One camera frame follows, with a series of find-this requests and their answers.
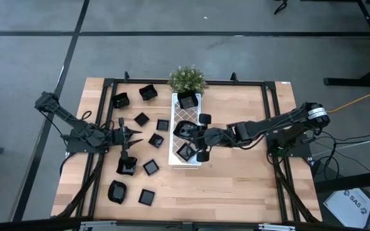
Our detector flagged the black wavy square plate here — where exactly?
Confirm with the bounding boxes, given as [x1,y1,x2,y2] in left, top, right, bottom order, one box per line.
[116,156,138,176]
[173,121,198,141]

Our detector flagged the small black square plate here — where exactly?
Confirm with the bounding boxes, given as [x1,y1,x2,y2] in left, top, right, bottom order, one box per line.
[148,133,165,149]
[175,142,197,162]
[138,189,156,207]
[156,119,170,132]
[134,112,150,127]
[142,158,160,176]

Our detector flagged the black oval wavy plate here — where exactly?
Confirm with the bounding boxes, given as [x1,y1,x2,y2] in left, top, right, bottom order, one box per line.
[107,180,128,205]

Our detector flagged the black cable sleeve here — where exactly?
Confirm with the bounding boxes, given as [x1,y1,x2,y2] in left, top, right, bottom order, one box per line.
[271,157,321,223]
[56,153,106,219]

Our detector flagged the black floor cables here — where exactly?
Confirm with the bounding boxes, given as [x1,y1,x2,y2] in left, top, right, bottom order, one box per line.
[310,128,370,180]

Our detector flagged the black desk base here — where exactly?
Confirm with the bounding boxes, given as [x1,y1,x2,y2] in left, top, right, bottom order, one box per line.
[322,0,370,88]

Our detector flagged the black desk foot bar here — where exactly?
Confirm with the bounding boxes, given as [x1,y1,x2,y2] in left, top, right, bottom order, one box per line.
[313,168,370,194]

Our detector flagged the black curved cable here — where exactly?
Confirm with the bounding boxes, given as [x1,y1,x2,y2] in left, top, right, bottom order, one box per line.
[274,0,289,15]

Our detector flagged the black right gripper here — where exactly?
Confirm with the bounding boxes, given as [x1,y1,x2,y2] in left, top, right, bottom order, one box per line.
[186,113,230,163]

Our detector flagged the silver bracket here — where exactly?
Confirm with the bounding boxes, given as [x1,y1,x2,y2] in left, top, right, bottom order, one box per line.
[78,220,109,231]
[258,223,297,231]

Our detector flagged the green potted plant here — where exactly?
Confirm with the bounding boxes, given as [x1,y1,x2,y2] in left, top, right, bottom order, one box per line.
[167,64,209,95]

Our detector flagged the white lattice rack shelf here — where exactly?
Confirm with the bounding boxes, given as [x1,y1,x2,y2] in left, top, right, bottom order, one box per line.
[168,92,202,168]

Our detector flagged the white printed paper sheet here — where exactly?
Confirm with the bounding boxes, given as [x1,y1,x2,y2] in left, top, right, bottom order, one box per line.
[322,188,370,229]

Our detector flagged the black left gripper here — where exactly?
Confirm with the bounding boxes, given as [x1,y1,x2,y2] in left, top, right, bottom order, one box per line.
[112,117,144,162]

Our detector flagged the deep black square bowl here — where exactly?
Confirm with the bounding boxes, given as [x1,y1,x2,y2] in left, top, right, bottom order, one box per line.
[177,90,199,110]
[112,92,130,109]
[139,84,159,101]

